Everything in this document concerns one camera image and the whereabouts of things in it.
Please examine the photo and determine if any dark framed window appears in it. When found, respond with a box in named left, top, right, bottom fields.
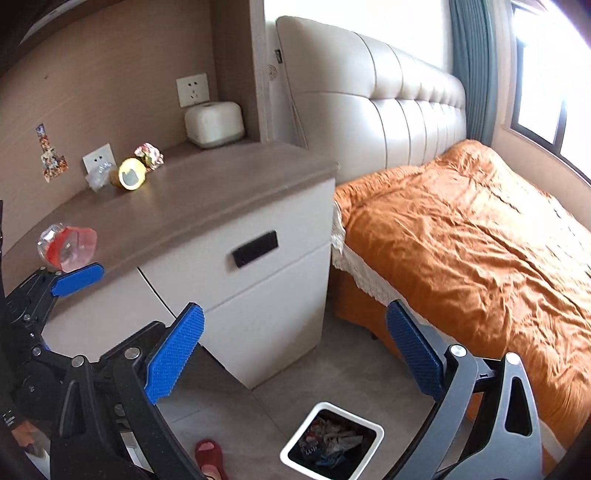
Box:
left=505, top=9, right=591, bottom=181

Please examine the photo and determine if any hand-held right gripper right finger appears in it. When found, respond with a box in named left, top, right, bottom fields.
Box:
left=385, top=299, right=546, bottom=480

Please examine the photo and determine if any clear red plastic cup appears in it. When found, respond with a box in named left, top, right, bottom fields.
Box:
left=37, top=223, right=99, bottom=272

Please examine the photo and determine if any orange blanket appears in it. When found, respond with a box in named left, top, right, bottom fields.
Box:
left=333, top=139, right=591, bottom=462

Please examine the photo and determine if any cartoon sticker strip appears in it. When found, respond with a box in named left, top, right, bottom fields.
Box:
left=34, top=122, right=69, bottom=178

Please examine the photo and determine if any white wall socket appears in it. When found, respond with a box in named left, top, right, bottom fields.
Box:
left=82, top=143, right=116, bottom=175
left=176, top=73, right=211, bottom=108

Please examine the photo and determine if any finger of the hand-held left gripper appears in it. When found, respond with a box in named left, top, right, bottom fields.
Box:
left=92, top=322, right=169, bottom=365
left=4, top=262, right=105, bottom=334

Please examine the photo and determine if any blue grey curtain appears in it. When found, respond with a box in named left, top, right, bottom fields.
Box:
left=449, top=0, right=499, bottom=146

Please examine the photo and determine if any white lace bed skirt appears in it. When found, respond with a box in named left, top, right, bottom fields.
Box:
left=331, top=203, right=416, bottom=324

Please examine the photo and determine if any white square waste bin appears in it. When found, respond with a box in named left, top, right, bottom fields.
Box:
left=280, top=401, right=385, bottom=475

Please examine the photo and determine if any colourful crumpled foil wrapper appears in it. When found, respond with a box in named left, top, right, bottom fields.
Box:
left=134, top=142, right=165, bottom=172

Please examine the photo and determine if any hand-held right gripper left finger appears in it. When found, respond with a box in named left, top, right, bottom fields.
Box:
left=51, top=302, right=206, bottom=480

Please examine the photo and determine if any cream padded headboard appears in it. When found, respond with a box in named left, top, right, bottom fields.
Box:
left=276, top=16, right=468, bottom=188

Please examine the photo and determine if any white drawer cabinet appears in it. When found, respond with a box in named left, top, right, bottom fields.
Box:
left=46, top=178, right=337, bottom=389

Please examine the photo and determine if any clear crumpled plastic bag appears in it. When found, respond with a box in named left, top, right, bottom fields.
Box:
left=84, top=161, right=115, bottom=192

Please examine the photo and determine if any cream white tissue box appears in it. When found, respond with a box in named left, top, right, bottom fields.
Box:
left=185, top=102, right=245, bottom=149

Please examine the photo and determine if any red slipper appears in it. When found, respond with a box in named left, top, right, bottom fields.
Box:
left=195, top=439, right=228, bottom=480

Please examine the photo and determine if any black drawer handle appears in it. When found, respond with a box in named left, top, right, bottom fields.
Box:
left=232, top=231, right=279, bottom=267

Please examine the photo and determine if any pile of wrappers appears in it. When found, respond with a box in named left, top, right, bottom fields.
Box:
left=298, top=413, right=365, bottom=467

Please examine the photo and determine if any yellow paper cup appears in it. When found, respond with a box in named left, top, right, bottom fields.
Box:
left=108, top=158, right=148, bottom=191

